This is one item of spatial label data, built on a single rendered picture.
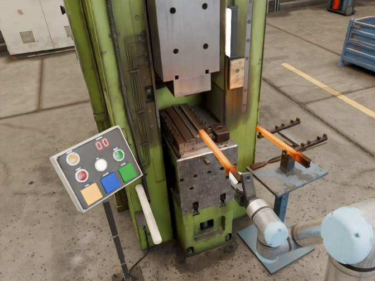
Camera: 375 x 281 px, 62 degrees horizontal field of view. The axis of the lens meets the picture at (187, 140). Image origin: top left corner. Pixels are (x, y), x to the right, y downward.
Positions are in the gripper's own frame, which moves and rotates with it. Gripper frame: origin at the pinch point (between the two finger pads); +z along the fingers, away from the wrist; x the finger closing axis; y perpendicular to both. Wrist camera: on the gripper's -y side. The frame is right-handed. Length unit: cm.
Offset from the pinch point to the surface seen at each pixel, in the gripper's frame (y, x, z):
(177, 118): 9, -4, 67
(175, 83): -27, -12, 42
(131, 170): 6.1, -42.0, 26.2
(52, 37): 86, -96, 565
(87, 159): -6, -60, 27
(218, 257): 107, 7, 27
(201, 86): -23.2, 2.0, 42.2
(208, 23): -54, 6, 43
